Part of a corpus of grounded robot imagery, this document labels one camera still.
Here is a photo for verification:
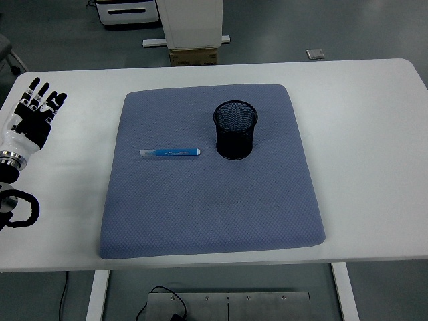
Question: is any black mesh pen holder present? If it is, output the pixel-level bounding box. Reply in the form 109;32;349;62
213;100;259;161

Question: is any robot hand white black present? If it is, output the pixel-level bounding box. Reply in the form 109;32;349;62
0;77;68;158

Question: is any grey office chair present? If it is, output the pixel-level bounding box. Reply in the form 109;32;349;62
0;33;29;81

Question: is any white cabinet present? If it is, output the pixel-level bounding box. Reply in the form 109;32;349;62
156;0;224;51

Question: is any blue marker pen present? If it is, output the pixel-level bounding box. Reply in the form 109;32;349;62
140;148;202;159

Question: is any white table leg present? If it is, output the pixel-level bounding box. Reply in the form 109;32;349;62
85;269;111;321
331;262;361;321

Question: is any blue textured mat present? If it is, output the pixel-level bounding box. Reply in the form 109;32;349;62
98;83;327;261

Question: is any black cable with adapter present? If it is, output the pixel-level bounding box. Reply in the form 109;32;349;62
135;286;190;321

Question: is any thin black cable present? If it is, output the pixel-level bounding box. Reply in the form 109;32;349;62
59;271;70;321

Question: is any white base bar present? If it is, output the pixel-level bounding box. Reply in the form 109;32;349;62
142;33;231;48

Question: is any grey metal plate with screws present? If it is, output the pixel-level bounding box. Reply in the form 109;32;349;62
147;291;312;321

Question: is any cardboard box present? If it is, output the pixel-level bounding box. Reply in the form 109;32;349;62
168;47;220;67

